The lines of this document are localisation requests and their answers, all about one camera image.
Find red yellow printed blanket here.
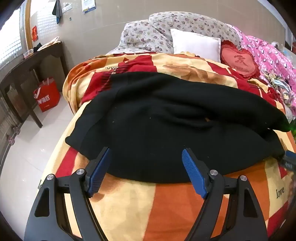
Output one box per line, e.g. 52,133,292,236
38,51,296,241

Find pink printed quilt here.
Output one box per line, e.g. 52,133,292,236
231,25,296,93

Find dark wooden table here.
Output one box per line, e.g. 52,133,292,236
0,41,70,128

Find dark hanging cloth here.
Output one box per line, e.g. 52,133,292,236
52,0,62,24

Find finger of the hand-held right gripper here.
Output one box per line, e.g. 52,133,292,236
281,151,296,172

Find black pants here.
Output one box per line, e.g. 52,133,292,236
65,72,290,183

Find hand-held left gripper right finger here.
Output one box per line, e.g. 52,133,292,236
181,148,269,241

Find pale floral cloth bundle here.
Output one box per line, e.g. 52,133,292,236
261,70,296,121

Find white pillow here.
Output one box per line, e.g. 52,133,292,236
170,28,222,62

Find red shopping bag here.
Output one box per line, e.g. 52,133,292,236
33,77,61,113

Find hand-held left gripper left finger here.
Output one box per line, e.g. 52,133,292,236
24,147,114,241

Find red heart pillow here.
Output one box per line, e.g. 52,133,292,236
220,40,260,79

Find beige cloth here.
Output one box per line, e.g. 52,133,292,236
37,38,62,52

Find wall calendar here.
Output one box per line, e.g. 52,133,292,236
81,0,97,14

